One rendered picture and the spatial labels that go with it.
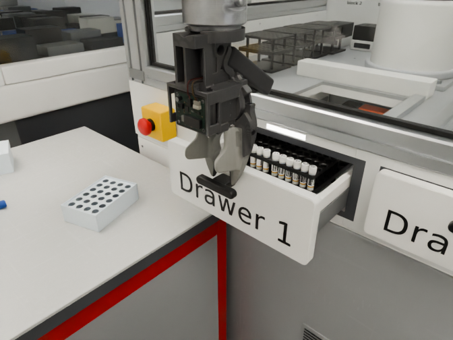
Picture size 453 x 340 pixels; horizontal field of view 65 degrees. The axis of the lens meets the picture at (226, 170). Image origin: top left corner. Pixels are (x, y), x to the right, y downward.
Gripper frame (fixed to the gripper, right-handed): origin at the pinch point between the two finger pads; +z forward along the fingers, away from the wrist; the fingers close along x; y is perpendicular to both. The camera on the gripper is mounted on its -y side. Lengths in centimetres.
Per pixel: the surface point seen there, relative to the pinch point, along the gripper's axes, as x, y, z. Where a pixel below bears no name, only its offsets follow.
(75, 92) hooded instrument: -80, -17, 8
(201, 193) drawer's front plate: -6.5, -0.8, 7.3
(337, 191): 12.6, -11.5, 3.7
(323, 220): 12.8, -7.6, 7.1
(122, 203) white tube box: -23.5, 4.6, 14.3
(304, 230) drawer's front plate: 13.4, -0.7, 4.6
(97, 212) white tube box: -23.4, 10.0, 13.5
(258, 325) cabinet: -3, -16, 52
